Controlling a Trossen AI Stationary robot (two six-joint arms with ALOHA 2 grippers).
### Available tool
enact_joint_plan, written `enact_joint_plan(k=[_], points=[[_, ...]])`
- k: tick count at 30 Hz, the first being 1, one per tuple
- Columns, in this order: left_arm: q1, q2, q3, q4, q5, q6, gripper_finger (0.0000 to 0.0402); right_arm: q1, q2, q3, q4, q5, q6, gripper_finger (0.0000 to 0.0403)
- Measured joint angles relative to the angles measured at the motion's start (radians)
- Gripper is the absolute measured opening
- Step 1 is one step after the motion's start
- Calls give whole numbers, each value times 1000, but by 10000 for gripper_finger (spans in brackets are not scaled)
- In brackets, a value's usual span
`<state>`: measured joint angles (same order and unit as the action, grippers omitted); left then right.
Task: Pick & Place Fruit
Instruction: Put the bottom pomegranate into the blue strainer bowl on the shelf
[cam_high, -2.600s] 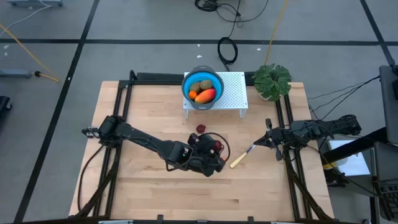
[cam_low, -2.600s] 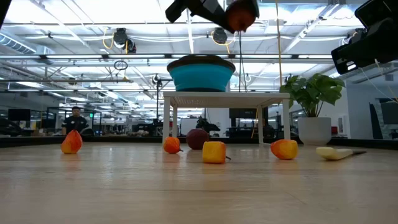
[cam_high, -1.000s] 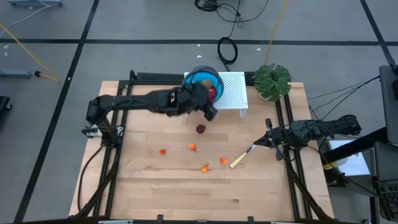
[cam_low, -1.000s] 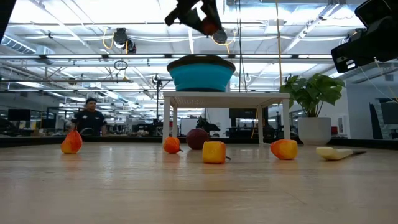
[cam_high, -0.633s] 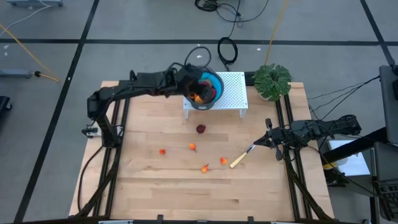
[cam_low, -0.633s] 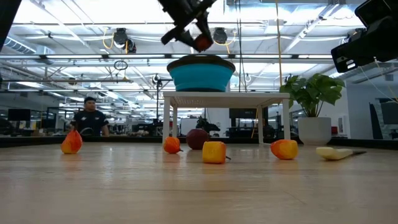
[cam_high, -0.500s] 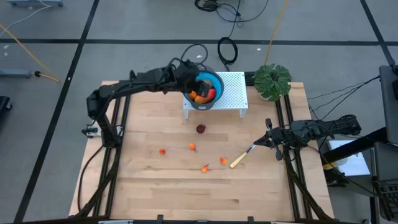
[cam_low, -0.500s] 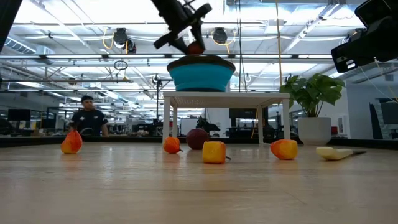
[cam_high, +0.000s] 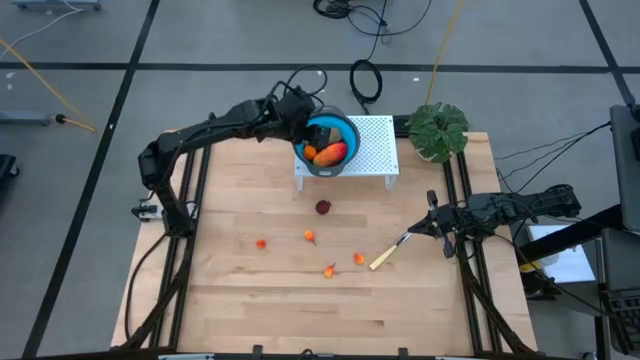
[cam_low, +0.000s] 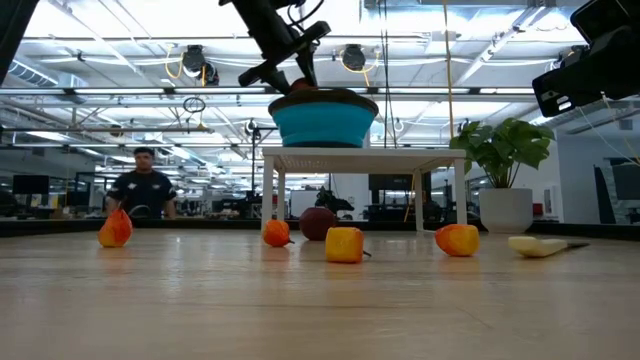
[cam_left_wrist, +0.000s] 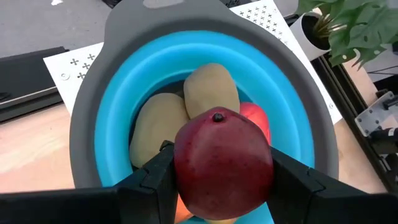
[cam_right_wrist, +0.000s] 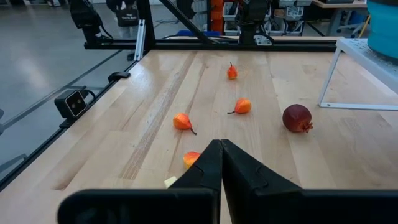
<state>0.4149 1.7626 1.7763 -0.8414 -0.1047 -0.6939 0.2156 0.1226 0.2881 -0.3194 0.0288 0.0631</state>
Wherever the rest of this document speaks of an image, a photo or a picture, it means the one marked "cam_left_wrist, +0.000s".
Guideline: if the black aluminium table frame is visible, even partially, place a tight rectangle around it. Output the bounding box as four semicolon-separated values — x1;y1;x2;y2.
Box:
285;14;398;194

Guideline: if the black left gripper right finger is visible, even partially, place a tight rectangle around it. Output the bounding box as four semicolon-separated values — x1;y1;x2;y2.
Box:
267;147;398;224

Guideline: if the black flat panel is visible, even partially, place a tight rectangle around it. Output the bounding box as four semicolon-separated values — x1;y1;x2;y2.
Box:
0;46;70;123

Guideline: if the dark red round fruit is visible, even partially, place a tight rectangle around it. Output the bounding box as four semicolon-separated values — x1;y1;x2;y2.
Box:
173;106;275;221

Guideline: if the blue collapsible bowl grey rim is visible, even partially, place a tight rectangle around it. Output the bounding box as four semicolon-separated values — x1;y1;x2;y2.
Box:
68;0;340;224

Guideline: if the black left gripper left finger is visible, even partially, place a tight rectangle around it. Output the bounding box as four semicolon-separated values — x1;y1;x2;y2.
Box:
0;140;178;224

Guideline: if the red orange mango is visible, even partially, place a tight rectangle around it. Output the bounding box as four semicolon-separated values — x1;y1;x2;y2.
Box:
239;101;272;146

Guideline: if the white perforated metal shelf riser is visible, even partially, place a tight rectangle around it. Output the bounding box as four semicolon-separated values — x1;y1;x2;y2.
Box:
42;0;343;125

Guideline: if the green potted plant white pot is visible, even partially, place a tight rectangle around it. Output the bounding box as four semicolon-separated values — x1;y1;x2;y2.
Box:
289;0;398;71

